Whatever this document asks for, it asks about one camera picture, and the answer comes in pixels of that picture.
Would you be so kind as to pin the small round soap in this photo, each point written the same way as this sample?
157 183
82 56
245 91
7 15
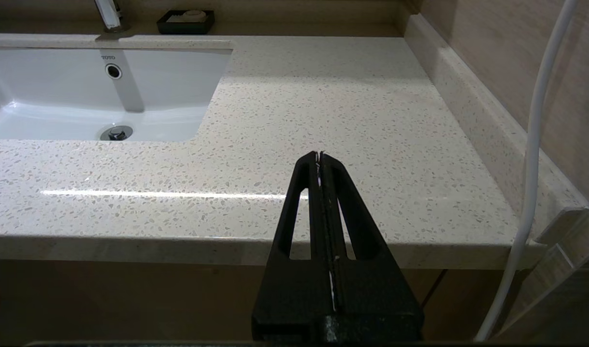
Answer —
194 15

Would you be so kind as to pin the black soap dish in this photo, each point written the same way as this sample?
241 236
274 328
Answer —
184 27

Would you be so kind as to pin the chrome sink drain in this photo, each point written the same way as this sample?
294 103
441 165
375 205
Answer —
116 133

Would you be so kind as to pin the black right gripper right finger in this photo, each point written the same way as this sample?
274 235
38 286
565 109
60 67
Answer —
371 289

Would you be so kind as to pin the chrome faucet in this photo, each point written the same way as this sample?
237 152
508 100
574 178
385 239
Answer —
109 17

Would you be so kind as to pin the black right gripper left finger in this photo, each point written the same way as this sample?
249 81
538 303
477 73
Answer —
294 289

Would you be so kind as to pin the white sink basin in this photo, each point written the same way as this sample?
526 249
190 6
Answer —
58 96

